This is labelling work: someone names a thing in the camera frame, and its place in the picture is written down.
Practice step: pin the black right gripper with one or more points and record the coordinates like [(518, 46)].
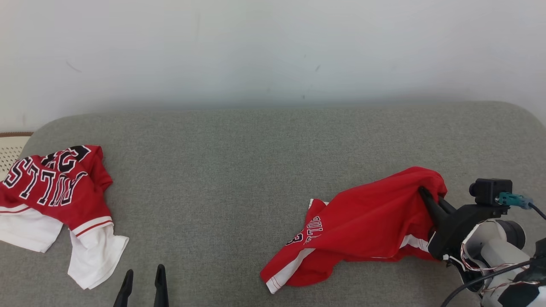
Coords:
[(456, 230)]

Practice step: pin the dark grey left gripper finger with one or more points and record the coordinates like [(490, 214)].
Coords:
[(161, 290), (124, 292)]

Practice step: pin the red shorts with white trim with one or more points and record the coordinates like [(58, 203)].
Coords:
[(367, 221)]

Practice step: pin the red white Bulls jersey shirt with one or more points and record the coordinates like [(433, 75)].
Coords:
[(55, 192)]

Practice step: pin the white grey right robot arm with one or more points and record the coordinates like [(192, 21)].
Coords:
[(503, 251)]

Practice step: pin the grey fabric sofa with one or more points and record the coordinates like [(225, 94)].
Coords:
[(239, 170)]

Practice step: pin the cream perforated laundry basket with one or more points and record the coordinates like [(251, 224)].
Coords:
[(10, 153)]

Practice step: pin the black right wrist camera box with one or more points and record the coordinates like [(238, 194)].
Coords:
[(490, 192)]

